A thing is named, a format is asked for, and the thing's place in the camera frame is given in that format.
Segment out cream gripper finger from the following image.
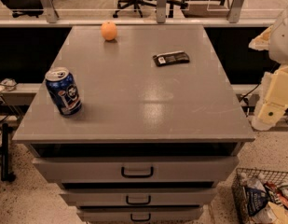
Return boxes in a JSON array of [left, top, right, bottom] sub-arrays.
[[252, 105, 279, 131]]

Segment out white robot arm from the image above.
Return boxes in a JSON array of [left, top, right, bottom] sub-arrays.
[[249, 7, 288, 131]]

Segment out snack bags in basket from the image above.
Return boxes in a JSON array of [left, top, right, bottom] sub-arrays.
[[240, 173, 288, 224]]

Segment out grey drawer cabinet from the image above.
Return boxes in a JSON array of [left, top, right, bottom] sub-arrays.
[[12, 24, 256, 224]]

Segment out middle grey drawer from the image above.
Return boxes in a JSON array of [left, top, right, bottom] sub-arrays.
[[61, 188, 216, 207]]

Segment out orange fruit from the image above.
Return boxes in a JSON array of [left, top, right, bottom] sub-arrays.
[[101, 21, 117, 41]]

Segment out top grey drawer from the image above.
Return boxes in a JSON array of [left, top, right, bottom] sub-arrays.
[[33, 156, 239, 183]]

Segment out blue soda can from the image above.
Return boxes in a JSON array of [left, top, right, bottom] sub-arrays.
[[45, 67, 82, 116]]

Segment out black metal stand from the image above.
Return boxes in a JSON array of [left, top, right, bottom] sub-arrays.
[[1, 123, 16, 182]]

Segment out wire basket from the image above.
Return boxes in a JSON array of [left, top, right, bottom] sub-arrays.
[[232, 168, 288, 224]]

